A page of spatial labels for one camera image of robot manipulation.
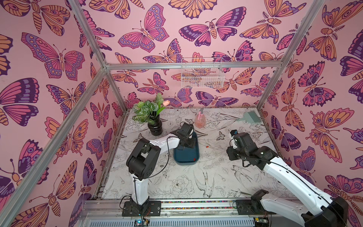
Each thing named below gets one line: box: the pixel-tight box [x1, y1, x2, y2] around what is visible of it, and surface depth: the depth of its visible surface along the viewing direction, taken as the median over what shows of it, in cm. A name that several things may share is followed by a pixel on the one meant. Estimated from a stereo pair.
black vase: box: [147, 110, 163, 136], surface depth 99 cm
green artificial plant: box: [132, 93, 171, 125], surface depth 87 cm
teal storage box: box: [172, 131, 200, 166], surface depth 91 cm
